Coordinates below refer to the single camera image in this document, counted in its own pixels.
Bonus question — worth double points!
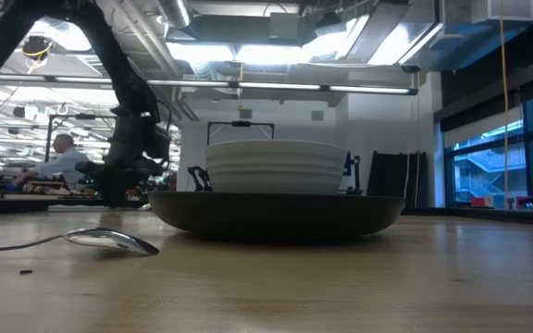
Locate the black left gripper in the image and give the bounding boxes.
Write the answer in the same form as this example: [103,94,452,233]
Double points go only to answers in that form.
[88,104,166,208]

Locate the long yellow cord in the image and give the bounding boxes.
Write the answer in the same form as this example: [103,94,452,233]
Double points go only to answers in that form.
[499,0,512,210]

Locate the thin yellow cord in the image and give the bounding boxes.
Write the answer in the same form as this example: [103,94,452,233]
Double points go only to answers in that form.
[413,71,422,208]

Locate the silver spoon patterned handle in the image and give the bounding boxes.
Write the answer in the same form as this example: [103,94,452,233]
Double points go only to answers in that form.
[0,226,160,260]

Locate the black aluminium table frame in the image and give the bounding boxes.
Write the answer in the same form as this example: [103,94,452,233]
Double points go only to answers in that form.
[0,196,533,228]

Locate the person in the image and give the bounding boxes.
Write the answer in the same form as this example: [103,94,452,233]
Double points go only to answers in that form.
[14,133,93,191]

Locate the black background rig frame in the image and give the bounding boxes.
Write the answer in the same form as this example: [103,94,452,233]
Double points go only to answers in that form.
[206,120,276,147]

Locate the black round plate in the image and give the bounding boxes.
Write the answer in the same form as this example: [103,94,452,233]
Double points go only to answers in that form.
[147,191,407,242]

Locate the long linear ceiling lamp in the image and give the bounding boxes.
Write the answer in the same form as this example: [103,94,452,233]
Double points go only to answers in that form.
[0,74,418,96]

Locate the black frame clamp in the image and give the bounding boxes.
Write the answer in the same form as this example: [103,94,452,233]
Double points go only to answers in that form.
[340,151,363,196]
[187,165,214,192]

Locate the background workbench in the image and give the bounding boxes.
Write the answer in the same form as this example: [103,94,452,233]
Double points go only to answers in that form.
[0,179,106,202]

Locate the yellow ceiling cable reel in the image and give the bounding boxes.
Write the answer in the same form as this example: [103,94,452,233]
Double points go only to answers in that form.
[20,35,56,75]

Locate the round silver air duct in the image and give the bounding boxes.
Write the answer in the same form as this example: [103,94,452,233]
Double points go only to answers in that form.
[155,0,194,30]

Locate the white ribbed bowl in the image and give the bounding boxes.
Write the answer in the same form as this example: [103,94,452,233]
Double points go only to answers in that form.
[205,139,349,196]

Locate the black leaning panels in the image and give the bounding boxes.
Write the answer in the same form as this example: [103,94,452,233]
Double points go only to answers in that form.
[366,150,428,209]

